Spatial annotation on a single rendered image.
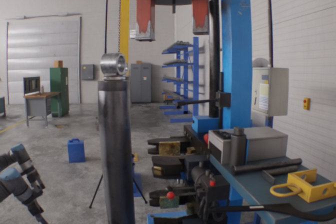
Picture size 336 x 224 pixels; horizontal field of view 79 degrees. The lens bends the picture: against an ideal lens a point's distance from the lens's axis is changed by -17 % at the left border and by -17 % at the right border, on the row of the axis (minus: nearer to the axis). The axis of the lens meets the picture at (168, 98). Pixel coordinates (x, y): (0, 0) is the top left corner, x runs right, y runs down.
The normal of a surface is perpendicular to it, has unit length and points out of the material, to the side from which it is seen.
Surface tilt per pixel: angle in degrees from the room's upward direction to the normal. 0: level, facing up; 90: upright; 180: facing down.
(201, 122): 90
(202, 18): 90
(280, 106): 90
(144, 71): 90
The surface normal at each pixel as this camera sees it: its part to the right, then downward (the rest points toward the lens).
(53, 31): 0.15, 0.11
